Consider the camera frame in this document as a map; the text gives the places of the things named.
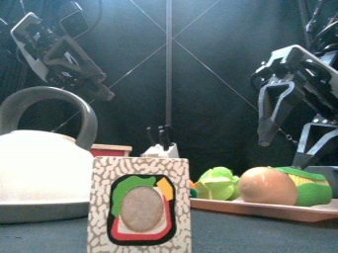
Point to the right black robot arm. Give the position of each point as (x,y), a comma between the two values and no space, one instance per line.
(324,23)

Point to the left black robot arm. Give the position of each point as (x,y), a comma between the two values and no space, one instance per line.
(11,16)

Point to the felt sushi roll toy block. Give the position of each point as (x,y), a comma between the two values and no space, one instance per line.
(139,206)

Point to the toy corn with green husk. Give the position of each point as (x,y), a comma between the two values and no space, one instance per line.
(313,189)

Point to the red box with wooden top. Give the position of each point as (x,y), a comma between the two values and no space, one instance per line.
(113,150)

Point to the wooden tray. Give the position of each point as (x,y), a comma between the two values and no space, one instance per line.
(263,210)

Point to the green toy lettuce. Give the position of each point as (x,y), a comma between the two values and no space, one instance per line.
(217,184)

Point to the white toy knife block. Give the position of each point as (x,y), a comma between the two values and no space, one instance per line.
(161,152)

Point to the orange toy food piece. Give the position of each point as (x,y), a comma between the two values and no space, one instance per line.
(193,185)

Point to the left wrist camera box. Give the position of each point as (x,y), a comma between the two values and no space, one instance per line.
(75,20)

